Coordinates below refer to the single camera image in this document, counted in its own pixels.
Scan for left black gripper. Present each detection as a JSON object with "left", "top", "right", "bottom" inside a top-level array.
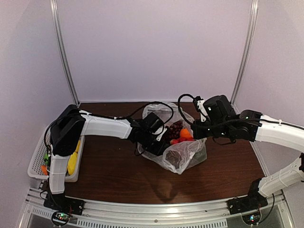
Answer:
[{"left": 140, "top": 132, "right": 170, "bottom": 159}]

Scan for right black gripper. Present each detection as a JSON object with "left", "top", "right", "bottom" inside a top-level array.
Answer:
[{"left": 191, "top": 118, "right": 232, "bottom": 140}]

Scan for clear plastic bag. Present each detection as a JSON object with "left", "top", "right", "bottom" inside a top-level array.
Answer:
[{"left": 136, "top": 103, "right": 207, "bottom": 174}]

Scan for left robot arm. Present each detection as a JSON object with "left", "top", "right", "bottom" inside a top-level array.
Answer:
[{"left": 47, "top": 104, "right": 170, "bottom": 211}]

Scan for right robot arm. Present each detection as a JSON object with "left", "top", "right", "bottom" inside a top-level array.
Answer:
[{"left": 190, "top": 95, "right": 304, "bottom": 210}]

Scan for orange fruit in bag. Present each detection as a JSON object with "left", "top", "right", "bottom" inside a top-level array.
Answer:
[{"left": 180, "top": 128, "right": 193, "bottom": 141}]

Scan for yellow fruit front right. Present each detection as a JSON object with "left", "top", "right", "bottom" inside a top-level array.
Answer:
[{"left": 67, "top": 140, "right": 81, "bottom": 175}]

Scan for green round fruit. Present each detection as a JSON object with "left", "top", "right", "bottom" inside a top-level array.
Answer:
[{"left": 43, "top": 153, "right": 50, "bottom": 166}]

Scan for orange red fruit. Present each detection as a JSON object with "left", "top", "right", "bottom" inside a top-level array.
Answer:
[{"left": 41, "top": 165, "right": 48, "bottom": 176}]

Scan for dark purple grape bunch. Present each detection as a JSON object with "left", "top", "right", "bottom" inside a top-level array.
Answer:
[{"left": 164, "top": 121, "right": 183, "bottom": 141}]

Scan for white plastic basket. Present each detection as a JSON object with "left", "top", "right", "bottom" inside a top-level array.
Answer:
[{"left": 28, "top": 135, "right": 85, "bottom": 182}]

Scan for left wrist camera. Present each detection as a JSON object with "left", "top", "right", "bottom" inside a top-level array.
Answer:
[{"left": 154, "top": 126, "right": 168, "bottom": 141}]

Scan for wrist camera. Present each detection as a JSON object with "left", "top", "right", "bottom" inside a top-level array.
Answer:
[
  {"left": 154, "top": 126, "right": 168, "bottom": 141},
  {"left": 193, "top": 96, "right": 208, "bottom": 122}
]

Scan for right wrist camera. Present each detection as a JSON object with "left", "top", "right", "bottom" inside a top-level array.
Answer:
[{"left": 193, "top": 96, "right": 208, "bottom": 122}]

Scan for right black cable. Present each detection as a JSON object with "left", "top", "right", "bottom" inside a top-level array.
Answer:
[{"left": 177, "top": 94, "right": 262, "bottom": 126}]

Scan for black cable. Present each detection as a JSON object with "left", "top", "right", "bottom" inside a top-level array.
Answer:
[
  {"left": 177, "top": 94, "right": 262, "bottom": 126},
  {"left": 44, "top": 101, "right": 175, "bottom": 157}
]

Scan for left black cable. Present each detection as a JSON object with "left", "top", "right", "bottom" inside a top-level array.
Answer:
[{"left": 44, "top": 101, "right": 175, "bottom": 157}]

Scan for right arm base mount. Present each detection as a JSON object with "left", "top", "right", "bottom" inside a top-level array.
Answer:
[{"left": 227, "top": 178, "right": 268, "bottom": 215}]

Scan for aluminium front rail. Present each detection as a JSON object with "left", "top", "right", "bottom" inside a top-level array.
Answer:
[{"left": 17, "top": 188, "right": 295, "bottom": 228}]

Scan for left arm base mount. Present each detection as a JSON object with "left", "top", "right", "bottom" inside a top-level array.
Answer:
[{"left": 43, "top": 193, "right": 85, "bottom": 216}]

